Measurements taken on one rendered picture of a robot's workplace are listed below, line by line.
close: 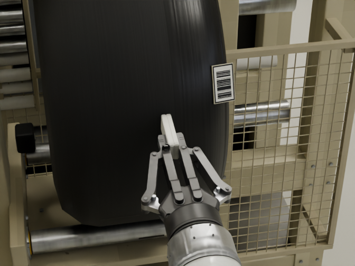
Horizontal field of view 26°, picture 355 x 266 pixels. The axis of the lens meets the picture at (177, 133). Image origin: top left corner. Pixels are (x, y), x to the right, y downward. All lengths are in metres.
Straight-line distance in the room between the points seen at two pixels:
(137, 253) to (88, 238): 0.10
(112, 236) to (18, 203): 0.19
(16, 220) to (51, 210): 0.25
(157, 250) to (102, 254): 0.10
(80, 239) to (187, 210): 0.49
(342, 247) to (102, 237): 1.49
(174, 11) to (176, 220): 0.34
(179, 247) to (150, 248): 0.53
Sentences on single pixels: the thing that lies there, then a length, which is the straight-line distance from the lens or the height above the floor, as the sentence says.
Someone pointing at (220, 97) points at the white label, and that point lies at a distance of 1.20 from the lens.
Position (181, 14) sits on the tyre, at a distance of 1.18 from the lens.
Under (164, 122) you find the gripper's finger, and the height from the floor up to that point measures 1.25.
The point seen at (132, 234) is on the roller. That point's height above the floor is 0.91.
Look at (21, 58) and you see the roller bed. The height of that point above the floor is 1.04.
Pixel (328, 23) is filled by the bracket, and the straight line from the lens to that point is 2.05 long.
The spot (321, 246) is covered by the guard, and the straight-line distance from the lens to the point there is 2.33.
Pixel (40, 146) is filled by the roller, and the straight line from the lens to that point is 1.68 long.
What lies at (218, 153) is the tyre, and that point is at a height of 1.15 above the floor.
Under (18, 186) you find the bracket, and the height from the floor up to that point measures 0.95.
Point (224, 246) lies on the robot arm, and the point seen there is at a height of 1.23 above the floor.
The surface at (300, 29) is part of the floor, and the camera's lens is 4.17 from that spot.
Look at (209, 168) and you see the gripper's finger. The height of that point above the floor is 1.23.
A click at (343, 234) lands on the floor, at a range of 2.87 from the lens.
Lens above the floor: 1.89
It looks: 35 degrees down
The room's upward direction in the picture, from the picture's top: straight up
